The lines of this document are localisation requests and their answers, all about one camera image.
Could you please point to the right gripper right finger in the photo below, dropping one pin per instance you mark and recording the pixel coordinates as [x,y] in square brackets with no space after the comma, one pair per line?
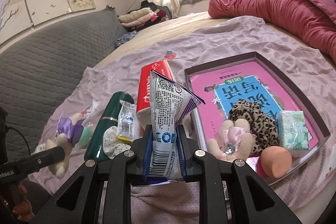
[229,192]

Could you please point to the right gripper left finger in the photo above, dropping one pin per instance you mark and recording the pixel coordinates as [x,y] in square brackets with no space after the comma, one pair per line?
[102,186]

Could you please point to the white plush bunny toy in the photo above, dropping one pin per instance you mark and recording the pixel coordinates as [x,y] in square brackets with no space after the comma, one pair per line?
[233,141]

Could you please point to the blue white snack bag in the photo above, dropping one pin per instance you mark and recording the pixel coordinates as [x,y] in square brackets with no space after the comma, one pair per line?
[167,161]

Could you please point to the orange makeup sponge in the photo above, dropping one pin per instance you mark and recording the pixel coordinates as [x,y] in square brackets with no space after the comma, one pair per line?
[276,161]

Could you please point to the dark green thermos bottle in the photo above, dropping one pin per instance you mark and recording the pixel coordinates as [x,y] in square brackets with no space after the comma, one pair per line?
[107,121]

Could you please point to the white floral sock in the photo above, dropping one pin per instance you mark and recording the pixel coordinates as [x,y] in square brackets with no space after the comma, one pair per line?
[111,145]

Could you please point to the pale green tissue pack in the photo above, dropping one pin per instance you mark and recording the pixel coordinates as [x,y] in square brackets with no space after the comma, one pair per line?
[85,138]

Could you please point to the leopard print scrunchie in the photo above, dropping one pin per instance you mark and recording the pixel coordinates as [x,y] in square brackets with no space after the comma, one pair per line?
[261,126]

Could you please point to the small white wipes packet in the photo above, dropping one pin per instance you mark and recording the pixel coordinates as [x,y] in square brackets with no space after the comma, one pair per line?
[125,128]

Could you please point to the grey quilted headboard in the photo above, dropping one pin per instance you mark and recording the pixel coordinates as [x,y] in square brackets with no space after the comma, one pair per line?
[41,70]

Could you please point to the red white tissue box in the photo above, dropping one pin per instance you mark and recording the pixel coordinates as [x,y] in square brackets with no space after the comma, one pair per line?
[162,102]

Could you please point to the blue patterned cloth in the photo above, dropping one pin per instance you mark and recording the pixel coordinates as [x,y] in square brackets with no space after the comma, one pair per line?
[124,39]

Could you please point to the beige bed mattress cover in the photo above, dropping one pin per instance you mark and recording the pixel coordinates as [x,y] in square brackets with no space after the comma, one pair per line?
[170,29]

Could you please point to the pink red quilt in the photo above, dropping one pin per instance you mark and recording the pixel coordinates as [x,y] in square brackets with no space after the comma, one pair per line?
[313,21]

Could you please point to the folded clothes pile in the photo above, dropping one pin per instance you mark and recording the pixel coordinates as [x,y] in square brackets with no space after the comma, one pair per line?
[148,15]

